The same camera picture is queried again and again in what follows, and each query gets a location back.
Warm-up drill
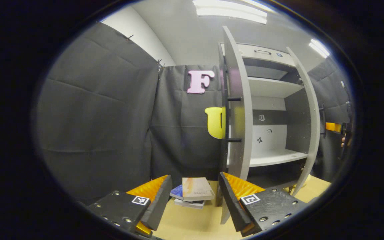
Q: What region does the blue book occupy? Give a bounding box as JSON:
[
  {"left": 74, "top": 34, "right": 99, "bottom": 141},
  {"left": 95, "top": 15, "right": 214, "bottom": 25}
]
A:
[{"left": 170, "top": 184, "right": 184, "bottom": 200}]

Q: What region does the black left door handle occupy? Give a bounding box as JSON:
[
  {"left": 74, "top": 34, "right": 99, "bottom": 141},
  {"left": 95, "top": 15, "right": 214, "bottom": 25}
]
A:
[{"left": 221, "top": 97, "right": 242, "bottom": 143}]

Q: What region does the grey cabinet door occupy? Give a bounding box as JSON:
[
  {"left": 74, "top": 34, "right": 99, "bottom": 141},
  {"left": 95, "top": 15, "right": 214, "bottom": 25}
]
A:
[
  {"left": 217, "top": 26, "right": 254, "bottom": 225},
  {"left": 286, "top": 47, "right": 321, "bottom": 197}
]

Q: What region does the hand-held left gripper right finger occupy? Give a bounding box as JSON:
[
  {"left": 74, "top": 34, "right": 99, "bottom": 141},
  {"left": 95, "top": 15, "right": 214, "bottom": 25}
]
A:
[{"left": 219, "top": 172, "right": 311, "bottom": 238}]

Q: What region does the black right door handle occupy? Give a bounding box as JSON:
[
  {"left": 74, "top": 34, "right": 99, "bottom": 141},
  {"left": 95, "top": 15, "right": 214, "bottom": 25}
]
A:
[{"left": 319, "top": 104, "right": 327, "bottom": 139}]

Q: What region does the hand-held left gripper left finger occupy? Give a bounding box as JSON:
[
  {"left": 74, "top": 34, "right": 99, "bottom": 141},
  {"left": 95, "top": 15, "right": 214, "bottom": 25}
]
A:
[{"left": 87, "top": 174, "right": 173, "bottom": 238}]

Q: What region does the large ceiling light panel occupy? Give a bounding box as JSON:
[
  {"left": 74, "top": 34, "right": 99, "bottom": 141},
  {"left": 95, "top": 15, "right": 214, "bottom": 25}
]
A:
[{"left": 192, "top": 0, "right": 268, "bottom": 24}]

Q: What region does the beige book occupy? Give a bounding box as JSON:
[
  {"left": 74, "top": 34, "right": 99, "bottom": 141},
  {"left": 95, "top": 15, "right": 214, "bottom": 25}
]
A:
[{"left": 182, "top": 177, "right": 216, "bottom": 201}]

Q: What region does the grey cabinet drawer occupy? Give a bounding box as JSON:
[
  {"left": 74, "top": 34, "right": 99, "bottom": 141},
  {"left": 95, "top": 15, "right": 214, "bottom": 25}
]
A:
[{"left": 220, "top": 43, "right": 296, "bottom": 67}]

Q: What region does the small ceiling light panel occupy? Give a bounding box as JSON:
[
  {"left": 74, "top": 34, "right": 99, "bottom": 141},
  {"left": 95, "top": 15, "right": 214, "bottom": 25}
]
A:
[{"left": 309, "top": 38, "right": 331, "bottom": 59}]

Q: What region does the grey cabinet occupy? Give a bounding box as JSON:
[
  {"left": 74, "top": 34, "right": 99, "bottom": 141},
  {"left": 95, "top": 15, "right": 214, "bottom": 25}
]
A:
[{"left": 218, "top": 42, "right": 312, "bottom": 192}]

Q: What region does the grey book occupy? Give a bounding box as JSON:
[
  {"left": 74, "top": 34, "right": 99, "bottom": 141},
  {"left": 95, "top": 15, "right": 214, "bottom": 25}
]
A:
[{"left": 174, "top": 198, "right": 206, "bottom": 210}]

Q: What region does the black door handle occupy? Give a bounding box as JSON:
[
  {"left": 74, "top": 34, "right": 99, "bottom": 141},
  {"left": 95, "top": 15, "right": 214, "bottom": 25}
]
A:
[
  {"left": 221, "top": 97, "right": 242, "bottom": 143},
  {"left": 319, "top": 104, "right": 327, "bottom": 139}
]

